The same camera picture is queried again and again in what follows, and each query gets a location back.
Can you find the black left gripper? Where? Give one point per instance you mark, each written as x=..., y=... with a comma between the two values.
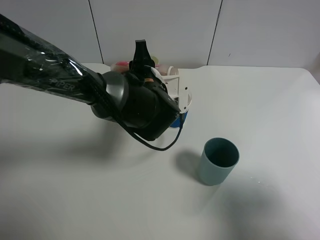
x=148, y=110

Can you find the clear plastic drink bottle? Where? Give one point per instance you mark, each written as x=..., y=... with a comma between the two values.
x=164, y=70

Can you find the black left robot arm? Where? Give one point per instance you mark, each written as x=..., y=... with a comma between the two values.
x=29, y=61

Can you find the pale green plastic cup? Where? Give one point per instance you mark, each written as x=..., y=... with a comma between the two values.
x=155, y=59

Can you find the glass cup with blue sleeve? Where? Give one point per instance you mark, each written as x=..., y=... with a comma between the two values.
x=177, y=122

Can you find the teal plastic cup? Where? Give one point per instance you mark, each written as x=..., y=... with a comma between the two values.
x=218, y=158

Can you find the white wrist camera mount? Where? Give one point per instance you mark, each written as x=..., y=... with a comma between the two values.
x=176, y=86

